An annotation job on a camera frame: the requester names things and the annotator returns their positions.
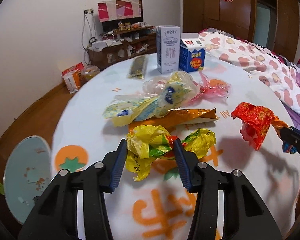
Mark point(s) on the clear plastic bag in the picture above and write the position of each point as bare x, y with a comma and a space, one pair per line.
155, 83

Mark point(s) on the brown wooden wardrobe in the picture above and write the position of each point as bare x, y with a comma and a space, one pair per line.
215, 12

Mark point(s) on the red flat box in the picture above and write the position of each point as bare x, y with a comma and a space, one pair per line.
75, 68

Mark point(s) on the black television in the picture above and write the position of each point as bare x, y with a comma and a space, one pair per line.
110, 25

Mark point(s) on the wooden television cabinet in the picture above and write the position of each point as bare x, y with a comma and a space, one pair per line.
120, 52

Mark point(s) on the yellow plastic wrapper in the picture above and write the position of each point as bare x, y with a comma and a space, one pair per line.
142, 140

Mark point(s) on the orange white paper bag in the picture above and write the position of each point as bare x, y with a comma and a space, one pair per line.
71, 82

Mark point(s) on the dark snack packet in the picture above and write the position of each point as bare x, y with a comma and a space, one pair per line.
137, 67

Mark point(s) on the pink white patchwork cloth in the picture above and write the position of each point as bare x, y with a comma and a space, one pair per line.
117, 11

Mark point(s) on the red gold printed wrapper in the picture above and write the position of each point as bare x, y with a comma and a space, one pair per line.
255, 120

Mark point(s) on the light blue patterned bin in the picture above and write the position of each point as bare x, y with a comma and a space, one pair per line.
22, 170

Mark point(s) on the white cardboard box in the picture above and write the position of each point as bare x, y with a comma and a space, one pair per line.
98, 45

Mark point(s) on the orange long snack wrapper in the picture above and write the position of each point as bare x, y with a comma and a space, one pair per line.
190, 115

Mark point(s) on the white milk carton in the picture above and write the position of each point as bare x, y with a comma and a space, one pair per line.
167, 50

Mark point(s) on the white pink heart blanket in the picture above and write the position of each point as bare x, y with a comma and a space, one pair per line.
255, 57

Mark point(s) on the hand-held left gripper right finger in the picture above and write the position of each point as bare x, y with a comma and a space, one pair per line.
181, 165

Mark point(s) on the white orange printed tablecloth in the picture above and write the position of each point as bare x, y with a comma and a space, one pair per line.
95, 120

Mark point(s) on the yellow bucket with plastic liner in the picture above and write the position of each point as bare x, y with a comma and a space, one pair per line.
90, 73

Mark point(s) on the wall power socket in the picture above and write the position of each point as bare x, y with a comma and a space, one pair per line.
88, 11

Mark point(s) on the pale yellow patterned plastic bag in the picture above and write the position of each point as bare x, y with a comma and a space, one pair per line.
145, 107

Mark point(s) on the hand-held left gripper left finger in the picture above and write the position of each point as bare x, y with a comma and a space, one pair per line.
118, 165

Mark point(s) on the pink plastic wrap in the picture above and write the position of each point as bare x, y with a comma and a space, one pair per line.
215, 88

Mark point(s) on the blue drink carton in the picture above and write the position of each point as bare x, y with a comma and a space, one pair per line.
192, 57

